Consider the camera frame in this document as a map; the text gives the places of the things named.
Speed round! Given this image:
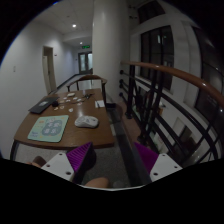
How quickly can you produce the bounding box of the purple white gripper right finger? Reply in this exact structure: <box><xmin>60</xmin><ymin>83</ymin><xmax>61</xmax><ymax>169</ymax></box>
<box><xmin>134</xmin><ymin>142</ymin><xmax>182</xmax><ymax>182</ymax></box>

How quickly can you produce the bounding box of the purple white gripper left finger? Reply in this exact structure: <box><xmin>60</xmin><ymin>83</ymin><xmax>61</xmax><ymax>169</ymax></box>
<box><xmin>42</xmin><ymin>142</ymin><xmax>96</xmax><ymax>184</ymax></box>

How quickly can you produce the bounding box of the green patterned mouse pad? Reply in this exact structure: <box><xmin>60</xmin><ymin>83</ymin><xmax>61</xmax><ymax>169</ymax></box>
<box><xmin>27</xmin><ymin>115</ymin><xmax>69</xmax><ymax>143</ymax></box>

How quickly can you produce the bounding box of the white computer mouse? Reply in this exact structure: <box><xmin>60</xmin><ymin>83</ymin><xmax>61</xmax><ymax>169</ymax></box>
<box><xmin>75</xmin><ymin>116</ymin><xmax>99</xmax><ymax>128</ymax></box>

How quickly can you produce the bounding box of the wooden table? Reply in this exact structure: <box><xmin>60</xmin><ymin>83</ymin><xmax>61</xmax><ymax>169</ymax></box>
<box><xmin>10</xmin><ymin>89</ymin><xmax>115</xmax><ymax>160</ymax></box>

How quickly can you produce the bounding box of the black metal railing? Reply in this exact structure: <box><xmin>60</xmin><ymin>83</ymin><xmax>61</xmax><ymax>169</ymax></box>
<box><xmin>120</xmin><ymin>65</ymin><xmax>224</xmax><ymax>165</ymax></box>

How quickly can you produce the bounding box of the black round small object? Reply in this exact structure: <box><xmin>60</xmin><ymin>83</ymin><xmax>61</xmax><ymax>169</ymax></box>
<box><xmin>52</xmin><ymin>101</ymin><xmax>59</xmax><ymax>107</ymax></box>

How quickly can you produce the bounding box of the white notepad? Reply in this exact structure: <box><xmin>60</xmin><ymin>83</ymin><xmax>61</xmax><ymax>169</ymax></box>
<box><xmin>95</xmin><ymin>100</ymin><xmax>105</xmax><ymax>108</ymax></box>

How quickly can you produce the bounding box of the black laptop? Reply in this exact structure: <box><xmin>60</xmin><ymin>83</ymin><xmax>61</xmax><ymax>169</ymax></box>
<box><xmin>29</xmin><ymin>97</ymin><xmax>57</xmax><ymax>114</ymax></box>

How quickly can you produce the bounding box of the wooden chair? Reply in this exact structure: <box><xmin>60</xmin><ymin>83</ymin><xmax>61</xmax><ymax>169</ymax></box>
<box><xmin>67</xmin><ymin>74</ymin><xmax>107</xmax><ymax>100</ymax></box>

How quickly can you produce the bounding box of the wooden stair handrail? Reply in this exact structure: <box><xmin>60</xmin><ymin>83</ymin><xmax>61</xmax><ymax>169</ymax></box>
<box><xmin>121</xmin><ymin>60</ymin><xmax>224</xmax><ymax>109</ymax></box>

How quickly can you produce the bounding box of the double glass door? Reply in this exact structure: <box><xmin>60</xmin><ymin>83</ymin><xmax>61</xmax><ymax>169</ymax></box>
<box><xmin>78</xmin><ymin>52</ymin><xmax>92</xmax><ymax>74</ymax></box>

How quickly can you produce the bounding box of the white door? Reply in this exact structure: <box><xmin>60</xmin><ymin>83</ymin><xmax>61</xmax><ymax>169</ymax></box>
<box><xmin>42</xmin><ymin>46</ymin><xmax>57</xmax><ymax>94</ymax></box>

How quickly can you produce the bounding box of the green exit sign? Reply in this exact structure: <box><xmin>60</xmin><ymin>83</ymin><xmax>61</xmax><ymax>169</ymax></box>
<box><xmin>82</xmin><ymin>45</ymin><xmax>90</xmax><ymax>49</ymax></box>

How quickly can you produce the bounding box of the white round pillar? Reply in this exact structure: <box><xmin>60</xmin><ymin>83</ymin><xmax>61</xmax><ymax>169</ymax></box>
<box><xmin>92</xmin><ymin>0</ymin><xmax>129</xmax><ymax>103</ymax></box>

